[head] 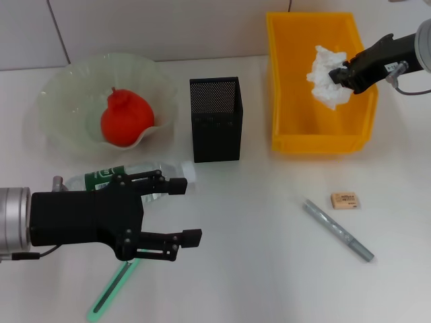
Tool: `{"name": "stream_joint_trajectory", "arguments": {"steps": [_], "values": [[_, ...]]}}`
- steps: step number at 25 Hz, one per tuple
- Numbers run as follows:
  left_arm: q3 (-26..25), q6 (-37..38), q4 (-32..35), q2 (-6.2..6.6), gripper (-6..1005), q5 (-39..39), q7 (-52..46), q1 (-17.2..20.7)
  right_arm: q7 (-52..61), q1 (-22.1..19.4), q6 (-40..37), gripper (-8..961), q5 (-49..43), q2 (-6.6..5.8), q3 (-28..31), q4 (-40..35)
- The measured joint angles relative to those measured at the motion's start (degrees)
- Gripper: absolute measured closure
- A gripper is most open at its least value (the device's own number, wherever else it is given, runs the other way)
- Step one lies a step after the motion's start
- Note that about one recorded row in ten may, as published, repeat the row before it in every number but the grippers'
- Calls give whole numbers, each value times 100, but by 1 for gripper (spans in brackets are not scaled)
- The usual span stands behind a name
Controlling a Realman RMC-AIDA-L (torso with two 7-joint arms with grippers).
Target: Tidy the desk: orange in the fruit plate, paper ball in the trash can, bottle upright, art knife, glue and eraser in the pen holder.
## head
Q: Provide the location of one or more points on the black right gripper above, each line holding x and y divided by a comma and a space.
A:
377, 62

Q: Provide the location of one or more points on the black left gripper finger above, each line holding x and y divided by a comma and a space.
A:
192, 238

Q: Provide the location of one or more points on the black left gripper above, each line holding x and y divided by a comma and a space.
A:
84, 218

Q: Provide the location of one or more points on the white paper ball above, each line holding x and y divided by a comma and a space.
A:
323, 77

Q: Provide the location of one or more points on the clear green-label water bottle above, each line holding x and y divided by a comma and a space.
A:
97, 178

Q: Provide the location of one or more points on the orange fruit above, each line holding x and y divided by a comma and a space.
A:
128, 117

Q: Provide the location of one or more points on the black mesh pen holder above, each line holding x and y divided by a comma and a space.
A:
219, 134

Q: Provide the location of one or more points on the green utility knife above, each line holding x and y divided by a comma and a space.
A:
111, 286

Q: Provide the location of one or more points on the beige eraser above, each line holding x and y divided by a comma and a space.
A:
343, 201

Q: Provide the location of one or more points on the pale green glass fruit plate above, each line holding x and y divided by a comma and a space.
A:
74, 87

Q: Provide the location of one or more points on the grey pen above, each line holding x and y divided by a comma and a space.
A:
336, 228

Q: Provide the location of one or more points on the yellow plastic bin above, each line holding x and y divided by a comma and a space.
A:
293, 101

